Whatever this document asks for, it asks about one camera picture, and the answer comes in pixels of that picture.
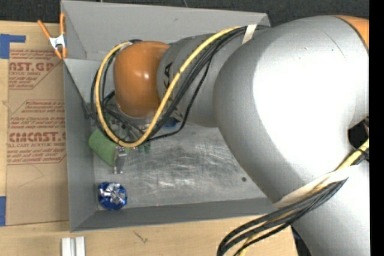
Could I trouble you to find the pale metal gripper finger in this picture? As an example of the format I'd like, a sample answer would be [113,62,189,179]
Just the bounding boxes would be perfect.
[113,146,128,175]

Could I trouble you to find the green sponge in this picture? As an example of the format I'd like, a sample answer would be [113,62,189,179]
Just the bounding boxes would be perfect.
[88,128,131,167]

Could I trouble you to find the blue and silver crumpled packet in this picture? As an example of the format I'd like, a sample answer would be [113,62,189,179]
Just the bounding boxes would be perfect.
[97,181,128,211]

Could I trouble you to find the grey metal bin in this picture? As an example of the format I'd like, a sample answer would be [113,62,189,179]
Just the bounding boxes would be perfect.
[59,0,275,233]

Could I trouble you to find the brown cardboard board red print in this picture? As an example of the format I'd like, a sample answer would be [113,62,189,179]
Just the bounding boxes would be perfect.
[0,20,70,227]

